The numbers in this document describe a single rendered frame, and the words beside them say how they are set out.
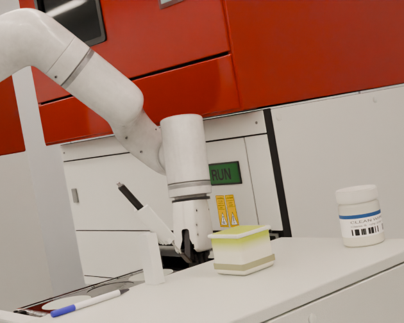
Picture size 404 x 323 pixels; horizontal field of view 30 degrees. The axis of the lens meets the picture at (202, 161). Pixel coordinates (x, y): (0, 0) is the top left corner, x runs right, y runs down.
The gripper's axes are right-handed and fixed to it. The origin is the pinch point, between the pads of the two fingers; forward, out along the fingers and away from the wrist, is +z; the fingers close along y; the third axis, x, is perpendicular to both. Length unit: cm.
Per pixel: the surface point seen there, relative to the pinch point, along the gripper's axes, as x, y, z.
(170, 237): 3.1, 19.5, -8.7
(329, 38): 27, -25, -47
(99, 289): -26.7, -8.7, 1.0
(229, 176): 3.9, -14.0, -19.4
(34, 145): -239, -325, -79
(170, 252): -17.3, -27.7, -4.4
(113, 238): -39, -41, -9
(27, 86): -233, -316, -121
